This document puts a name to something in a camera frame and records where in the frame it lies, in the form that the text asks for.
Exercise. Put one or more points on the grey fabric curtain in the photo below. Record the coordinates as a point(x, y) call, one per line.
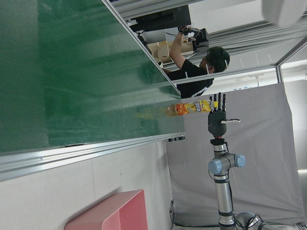
point(259, 167)

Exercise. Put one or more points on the right silver UR5e arm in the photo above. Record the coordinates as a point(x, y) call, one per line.
point(223, 191)

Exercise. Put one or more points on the black computer monitor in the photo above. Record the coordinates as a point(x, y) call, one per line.
point(165, 18)

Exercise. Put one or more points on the orange juice plastic bottle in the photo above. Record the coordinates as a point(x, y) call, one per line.
point(192, 108)

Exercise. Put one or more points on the cardboard boxes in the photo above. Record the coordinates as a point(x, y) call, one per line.
point(163, 51)

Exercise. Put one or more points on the green conveyor belt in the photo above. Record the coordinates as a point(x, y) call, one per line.
point(72, 72)

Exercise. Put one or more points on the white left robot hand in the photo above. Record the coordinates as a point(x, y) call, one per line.
point(280, 12)

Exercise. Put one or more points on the aluminium extrusion frame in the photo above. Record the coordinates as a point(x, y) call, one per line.
point(239, 73)

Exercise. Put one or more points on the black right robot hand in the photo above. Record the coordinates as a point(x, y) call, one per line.
point(217, 122)

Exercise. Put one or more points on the person in black shirt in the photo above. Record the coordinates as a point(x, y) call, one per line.
point(192, 76)

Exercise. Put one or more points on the pink plastic basket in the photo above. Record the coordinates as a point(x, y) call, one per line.
point(112, 213)

